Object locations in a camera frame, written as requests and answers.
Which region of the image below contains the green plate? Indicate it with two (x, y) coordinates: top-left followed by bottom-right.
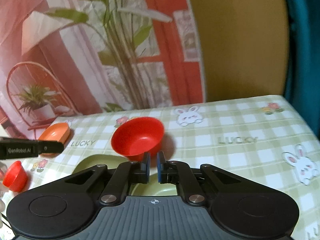
(73, 154), (177, 196)

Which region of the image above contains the large red bowl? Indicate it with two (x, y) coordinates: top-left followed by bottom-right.
(111, 116), (165, 161)

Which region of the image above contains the orange plate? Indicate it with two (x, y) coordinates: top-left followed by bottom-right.
(39, 122), (71, 147)

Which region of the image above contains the small red bowl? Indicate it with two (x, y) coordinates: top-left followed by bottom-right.
(3, 160), (28, 192)

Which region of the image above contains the green checked tablecloth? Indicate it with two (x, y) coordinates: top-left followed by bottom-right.
(1, 95), (319, 239)

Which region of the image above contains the printed backdrop cloth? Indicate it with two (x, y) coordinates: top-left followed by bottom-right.
(1, 0), (205, 139)

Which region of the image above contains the yellow wooden headboard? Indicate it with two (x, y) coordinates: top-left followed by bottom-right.
(190, 0), (289, 101)

